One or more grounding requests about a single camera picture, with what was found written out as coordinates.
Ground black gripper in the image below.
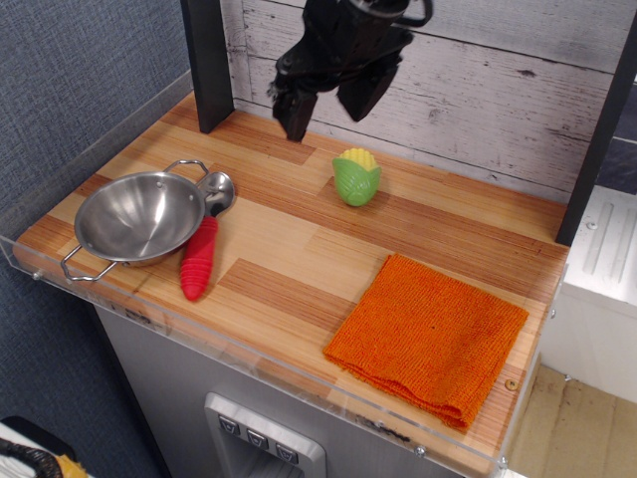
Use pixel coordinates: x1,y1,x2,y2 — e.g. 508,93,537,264
268,1,414,142

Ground green yellow toy corn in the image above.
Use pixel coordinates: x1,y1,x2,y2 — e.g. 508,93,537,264
332,148,382,207

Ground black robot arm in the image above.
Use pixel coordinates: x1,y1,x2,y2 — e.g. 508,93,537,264
269,1,434,142

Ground orange folded towel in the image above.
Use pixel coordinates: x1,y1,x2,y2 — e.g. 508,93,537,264
323,254,529,432

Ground silver dispenser panel with buttons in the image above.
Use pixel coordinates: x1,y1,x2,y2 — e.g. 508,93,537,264
204,392,327,478

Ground white ridged appliance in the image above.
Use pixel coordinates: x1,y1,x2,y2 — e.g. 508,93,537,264
539,186,636,402

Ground black yellow object at corner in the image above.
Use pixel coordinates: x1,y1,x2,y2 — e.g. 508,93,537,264
1,415,90,478

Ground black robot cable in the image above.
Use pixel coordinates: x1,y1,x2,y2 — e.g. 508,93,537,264
397,0,435,29

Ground dark left vertical post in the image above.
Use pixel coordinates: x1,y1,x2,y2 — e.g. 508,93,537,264
180,0,234,133

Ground dark vertical post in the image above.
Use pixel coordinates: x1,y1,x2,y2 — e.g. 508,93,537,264
180,0,234,133
555,17,636,246

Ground red handled metal spoon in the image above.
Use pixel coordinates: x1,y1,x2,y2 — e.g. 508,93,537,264
180,171,236,301

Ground stainless steel bowl with handles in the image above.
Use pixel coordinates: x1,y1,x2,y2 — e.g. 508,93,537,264
61,159,209,282

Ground dark right vertical post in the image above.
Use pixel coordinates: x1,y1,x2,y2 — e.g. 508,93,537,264
555,17,636,246

